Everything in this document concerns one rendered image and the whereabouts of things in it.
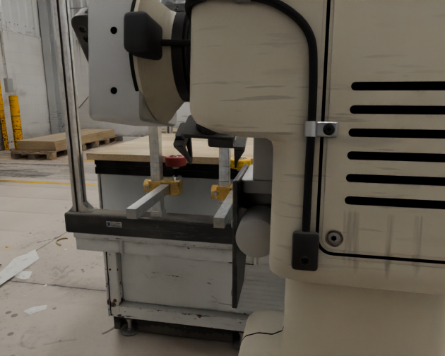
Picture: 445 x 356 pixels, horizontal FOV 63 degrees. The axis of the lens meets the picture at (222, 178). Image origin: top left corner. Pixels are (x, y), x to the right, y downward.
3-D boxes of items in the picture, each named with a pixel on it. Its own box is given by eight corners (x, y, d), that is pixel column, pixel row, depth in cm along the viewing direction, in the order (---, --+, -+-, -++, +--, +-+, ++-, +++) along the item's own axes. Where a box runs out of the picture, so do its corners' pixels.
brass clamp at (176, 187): (179, 196, 128) (178, 182, 127) (143, 194, 130) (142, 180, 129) (184, 191, 134) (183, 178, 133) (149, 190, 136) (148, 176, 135)
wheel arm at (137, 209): (137, 222, 102) (136, 208, 101) (126, 221, 102) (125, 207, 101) (181, 184, 143) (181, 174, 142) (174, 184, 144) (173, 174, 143)
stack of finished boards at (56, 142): (114, 135, 882) (114, 128, 878) (56, 150, 650) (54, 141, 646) (85, 135, 893) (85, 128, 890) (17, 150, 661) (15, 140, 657)
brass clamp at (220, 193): (248, 203, 124) (248, 188, 123) (210, 200, 126) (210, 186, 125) (251, 198, 130) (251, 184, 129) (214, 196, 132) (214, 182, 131)
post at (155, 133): (162, 234, 134) (157, 102, 123) (152, 234, 135) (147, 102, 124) (165, 231, 137) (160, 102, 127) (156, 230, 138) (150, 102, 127)
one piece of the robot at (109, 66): (140, 120, 31) (141, -18, 30) (87, 119, 32) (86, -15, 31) (176, 126, 41) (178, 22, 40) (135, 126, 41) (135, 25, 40)
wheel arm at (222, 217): (224, 231, 97) (224, 216, 96) (212, 230, 98) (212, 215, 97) (244, 190, 139) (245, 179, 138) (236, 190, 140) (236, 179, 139)
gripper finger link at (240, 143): (215, 154, 79) (213, 118, 73) (248, 156, 78) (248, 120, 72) (210, 175, 74) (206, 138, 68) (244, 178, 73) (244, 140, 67)
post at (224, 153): (228, 241, 130) (229, 105, 119) (219, 241, 131) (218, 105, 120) (229, 238, 133) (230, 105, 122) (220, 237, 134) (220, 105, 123)
